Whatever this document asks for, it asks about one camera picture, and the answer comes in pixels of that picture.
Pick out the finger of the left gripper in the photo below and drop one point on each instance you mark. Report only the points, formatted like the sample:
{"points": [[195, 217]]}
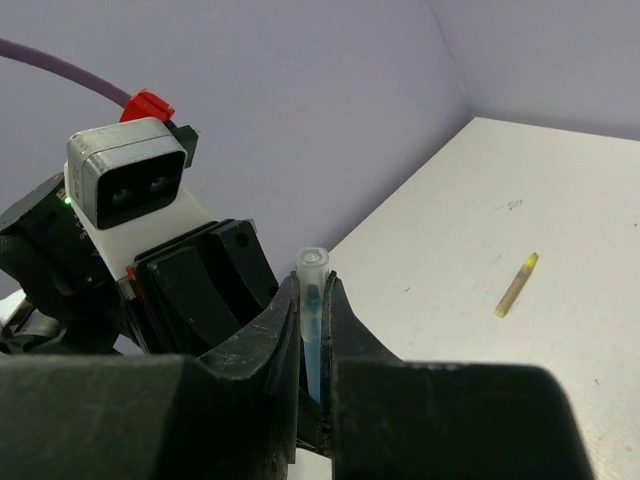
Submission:
{"points": [[195, 291]]}

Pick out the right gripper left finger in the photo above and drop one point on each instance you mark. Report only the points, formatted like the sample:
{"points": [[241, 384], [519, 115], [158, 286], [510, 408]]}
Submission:
{"points": [[256, 375]]}

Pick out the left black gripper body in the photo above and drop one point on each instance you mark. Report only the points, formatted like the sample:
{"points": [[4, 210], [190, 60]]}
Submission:
{"points": [[72, 304]]}

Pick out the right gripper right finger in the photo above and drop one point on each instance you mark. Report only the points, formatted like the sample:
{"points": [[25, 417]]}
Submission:
{"points": [[342, 334]]}

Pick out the clear pen cap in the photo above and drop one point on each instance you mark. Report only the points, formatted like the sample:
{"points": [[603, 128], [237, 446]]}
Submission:
{"points": [[312, 268]]}

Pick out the yellow highlighter pen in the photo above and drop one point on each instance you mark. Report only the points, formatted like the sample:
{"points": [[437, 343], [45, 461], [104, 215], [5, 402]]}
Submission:
{"points": [[516, 286]]}

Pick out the blue highlighter pen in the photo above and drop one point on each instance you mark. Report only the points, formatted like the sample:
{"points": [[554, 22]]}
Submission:
{"points": [[313, 365]]}

